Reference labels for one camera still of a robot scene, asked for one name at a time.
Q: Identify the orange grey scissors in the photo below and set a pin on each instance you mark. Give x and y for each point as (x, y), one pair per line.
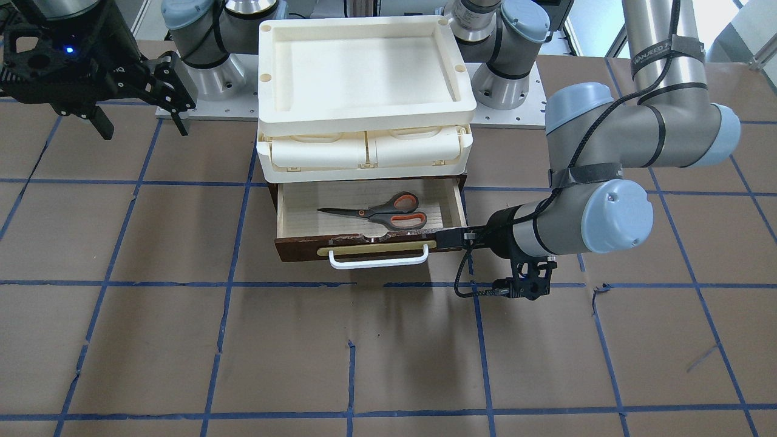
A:
(399, 213)

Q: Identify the wooden drawer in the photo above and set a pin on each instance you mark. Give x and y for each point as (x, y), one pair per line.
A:
(307, 232)

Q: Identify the cream plastic tray box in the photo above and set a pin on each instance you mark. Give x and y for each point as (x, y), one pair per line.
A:
(362, 98)

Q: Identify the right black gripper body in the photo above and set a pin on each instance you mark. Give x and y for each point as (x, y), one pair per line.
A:
(116, 56)

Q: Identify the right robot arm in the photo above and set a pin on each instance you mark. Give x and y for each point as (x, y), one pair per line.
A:
(74, 54)

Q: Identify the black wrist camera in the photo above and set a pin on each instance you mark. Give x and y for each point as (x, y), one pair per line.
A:
(455, 238)

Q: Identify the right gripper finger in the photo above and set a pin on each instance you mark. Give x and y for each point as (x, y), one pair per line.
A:
(181, 121)
(100, 121)

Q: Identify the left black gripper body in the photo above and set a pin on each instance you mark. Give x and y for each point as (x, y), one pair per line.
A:
(501, 232)

